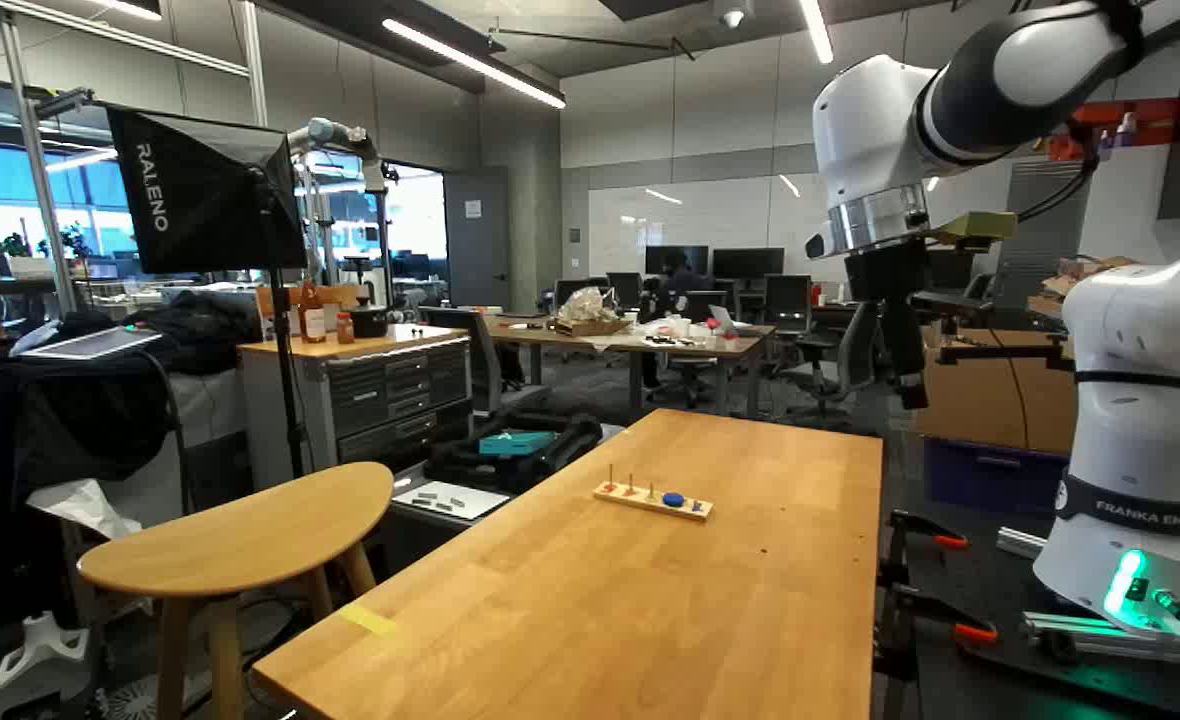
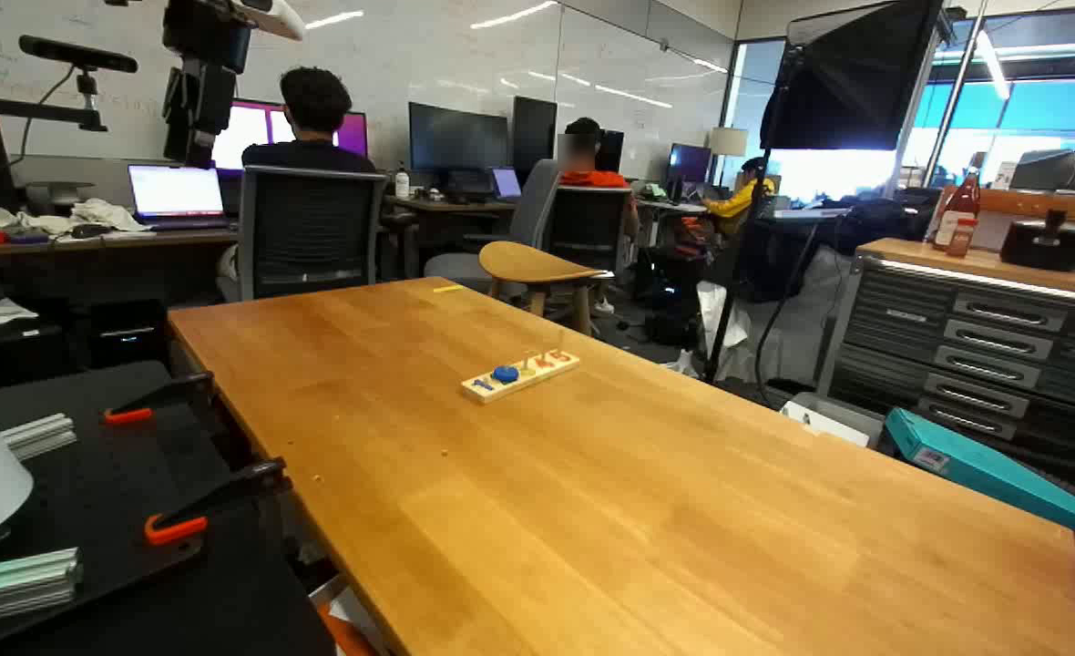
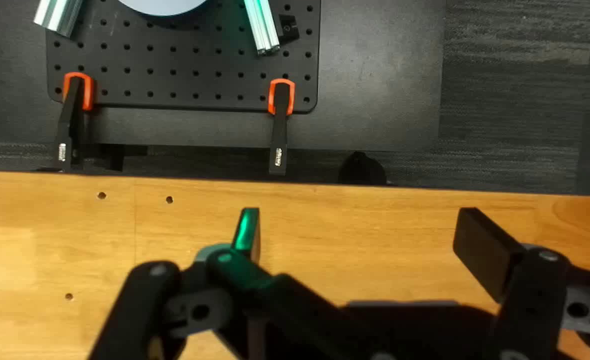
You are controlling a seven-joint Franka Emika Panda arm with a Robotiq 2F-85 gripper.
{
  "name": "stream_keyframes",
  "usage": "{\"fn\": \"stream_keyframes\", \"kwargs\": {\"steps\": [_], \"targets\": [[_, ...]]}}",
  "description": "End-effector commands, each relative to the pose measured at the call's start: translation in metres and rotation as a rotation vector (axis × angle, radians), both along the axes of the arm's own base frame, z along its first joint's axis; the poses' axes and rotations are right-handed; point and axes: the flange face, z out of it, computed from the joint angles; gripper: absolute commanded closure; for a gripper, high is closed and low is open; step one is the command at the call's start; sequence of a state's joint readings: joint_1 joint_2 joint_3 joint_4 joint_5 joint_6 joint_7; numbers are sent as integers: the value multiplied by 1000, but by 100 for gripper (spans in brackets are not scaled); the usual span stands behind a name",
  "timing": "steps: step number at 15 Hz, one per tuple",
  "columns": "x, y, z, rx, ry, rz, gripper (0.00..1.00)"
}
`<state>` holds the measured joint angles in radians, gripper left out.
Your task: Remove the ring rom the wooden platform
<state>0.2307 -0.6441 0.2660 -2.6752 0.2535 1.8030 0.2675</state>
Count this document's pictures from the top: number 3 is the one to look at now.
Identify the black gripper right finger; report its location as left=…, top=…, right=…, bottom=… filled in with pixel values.
left=452, top=209, right=590, bottom=360

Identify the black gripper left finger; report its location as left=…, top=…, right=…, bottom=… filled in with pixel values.
left=88, top=209, right=288, bottom=360

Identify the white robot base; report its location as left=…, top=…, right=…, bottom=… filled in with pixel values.
left=118, top=0, right=206, bottom=18

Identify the right orange black clamp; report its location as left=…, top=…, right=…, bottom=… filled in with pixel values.
left=265, top=79, right=295, bottom=177

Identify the orange black clamp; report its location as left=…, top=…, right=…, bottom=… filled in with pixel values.
left=54, top=72, right=95, bottom=169
left=265, top=79, right=295, bottom=177

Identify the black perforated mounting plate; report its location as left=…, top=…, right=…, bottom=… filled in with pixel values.
left=45, top=0, right=321, bottom=115

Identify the left orange black clamp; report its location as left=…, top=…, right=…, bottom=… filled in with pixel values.
left=54, top=72, right=95, bottom=169

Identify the right aluminium extrusion bar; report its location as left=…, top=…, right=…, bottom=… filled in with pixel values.
left=244, top=0, right=280, bottom=55

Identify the aluminium extrusion bar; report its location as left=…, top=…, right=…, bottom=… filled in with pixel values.
left=34, top=0, right=84, bottom=39
left=244, top=0, right=280, bottom=55

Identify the left aluminium extrusion bar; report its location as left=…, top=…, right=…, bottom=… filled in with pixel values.
left=34, top=0, right=84, bottom=39

